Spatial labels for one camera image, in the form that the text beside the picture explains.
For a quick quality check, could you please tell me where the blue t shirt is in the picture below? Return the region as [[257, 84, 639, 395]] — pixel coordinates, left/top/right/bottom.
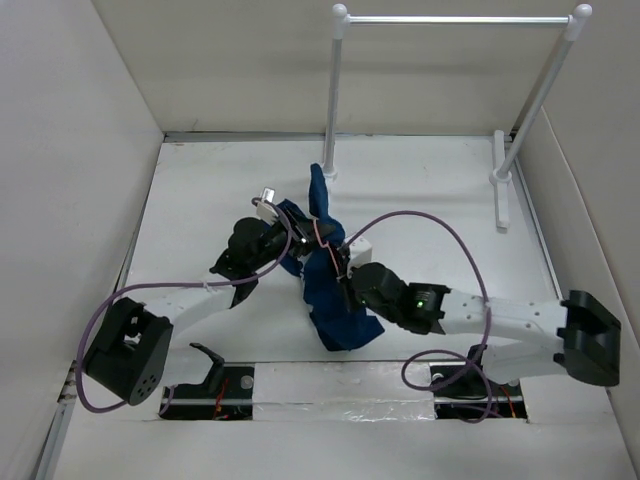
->
[[281, 163, 385, 352]]

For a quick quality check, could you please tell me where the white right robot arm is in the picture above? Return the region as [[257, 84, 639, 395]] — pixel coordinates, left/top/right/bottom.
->
[[349, 262, 621, 393]]

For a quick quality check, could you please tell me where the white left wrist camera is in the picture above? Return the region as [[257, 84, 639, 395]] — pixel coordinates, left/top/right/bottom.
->
[[251, 187, 278, 226]]

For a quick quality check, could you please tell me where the white clothes rack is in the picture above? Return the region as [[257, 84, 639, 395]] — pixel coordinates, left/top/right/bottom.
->
[[322, 3, 593, 232]]

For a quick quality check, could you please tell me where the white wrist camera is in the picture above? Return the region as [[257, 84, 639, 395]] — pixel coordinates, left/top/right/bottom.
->
[[347, 236, 373, 275], [251, 187, 278, 226]]

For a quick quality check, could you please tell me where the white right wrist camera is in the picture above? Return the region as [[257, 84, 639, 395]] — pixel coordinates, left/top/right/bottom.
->
[[347, 236, 373, 275]]

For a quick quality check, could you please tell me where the pink wire hanger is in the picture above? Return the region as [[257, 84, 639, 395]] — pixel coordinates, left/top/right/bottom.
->
[[312, 218, 351, 282]]

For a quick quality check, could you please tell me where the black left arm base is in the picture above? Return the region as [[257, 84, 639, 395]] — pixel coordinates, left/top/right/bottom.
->
[[159, 342, 255, 421]]

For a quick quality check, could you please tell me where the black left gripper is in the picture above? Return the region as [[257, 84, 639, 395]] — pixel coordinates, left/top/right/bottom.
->
[[249, 206, 333, 272]]

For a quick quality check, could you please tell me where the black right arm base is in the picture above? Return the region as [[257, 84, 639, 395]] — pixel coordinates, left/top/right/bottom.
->
[[428, 349, 528, 424]]

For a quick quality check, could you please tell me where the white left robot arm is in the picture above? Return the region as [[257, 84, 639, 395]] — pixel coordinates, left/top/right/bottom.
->
[[81, 212, 337, 406]]

